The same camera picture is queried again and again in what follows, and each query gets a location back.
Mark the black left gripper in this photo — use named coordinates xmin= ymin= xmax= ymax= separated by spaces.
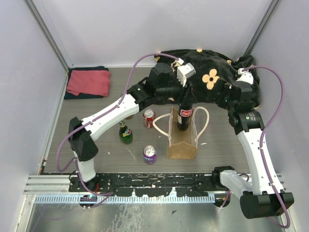
xmin=156 ymin=74 xmax=198 ymax=107

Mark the glass cola bottle red cap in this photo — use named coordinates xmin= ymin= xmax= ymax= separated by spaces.
xmin=177 ymin=104 xmax=193 ymax=131

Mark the burlap canvas cat-print bag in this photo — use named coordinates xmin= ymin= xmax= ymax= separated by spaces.
xmin=153 ymin=106 xmax=210 ymax=160

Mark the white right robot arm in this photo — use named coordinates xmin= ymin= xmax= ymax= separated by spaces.
xmin=211 ymin=81 xmax=294 ymax=219

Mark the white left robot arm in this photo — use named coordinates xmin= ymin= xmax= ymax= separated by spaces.
xmin=68 ymin=63 xmax=196 ymax=191

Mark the black floral fleece blanket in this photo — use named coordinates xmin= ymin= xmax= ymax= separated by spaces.
xmin=162 ymin=49 xmax=255 ymax=103

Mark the red cola can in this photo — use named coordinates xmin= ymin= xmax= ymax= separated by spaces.
xmin=143 ymin=108 xmax=155 ymax=128

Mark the purple soda can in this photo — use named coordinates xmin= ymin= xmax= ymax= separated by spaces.
xmin=143 ymin=145 xmax=157 ymax=164

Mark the green bottle near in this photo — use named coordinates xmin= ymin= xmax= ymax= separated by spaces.
xmin=119 ymin=120 xmax=133 ymax=145

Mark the pink folded cloth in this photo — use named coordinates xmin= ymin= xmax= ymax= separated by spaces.
xmin=67 ymin=70 xmax=111 ymax=97

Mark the dark teal folded cloth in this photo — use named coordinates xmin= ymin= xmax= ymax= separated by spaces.
xmin=64 ymin=66 xmax=109 ymax=100

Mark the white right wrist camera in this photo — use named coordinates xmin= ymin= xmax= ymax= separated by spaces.
xmin=233 ymin=68 xmax=253 ymax=88

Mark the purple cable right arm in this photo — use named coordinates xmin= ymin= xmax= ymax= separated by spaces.
xmin=241 ymin=65 xmax=292 ymax=229

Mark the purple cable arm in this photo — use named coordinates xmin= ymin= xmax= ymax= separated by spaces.
xmin=55 ymin=53 xmax=182 ymax=208
xmin=241 ymin=65 xmax=292 ymax=229

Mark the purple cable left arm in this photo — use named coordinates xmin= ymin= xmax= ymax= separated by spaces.
xmin=55 ymin=53 xmax=182 ymax=208

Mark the black mounting base rail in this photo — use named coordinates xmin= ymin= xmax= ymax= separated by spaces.
xmin=84 ymin=173 xmax=227 ymax=197

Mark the aluminium frame rail front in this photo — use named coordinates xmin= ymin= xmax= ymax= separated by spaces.
xmin=24 ymin=174 xmax=288 ymax=194

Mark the white slotted cable duct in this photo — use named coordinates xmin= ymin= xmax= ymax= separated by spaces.
xmin=34 ymin=194 xmax=215 ymax=204

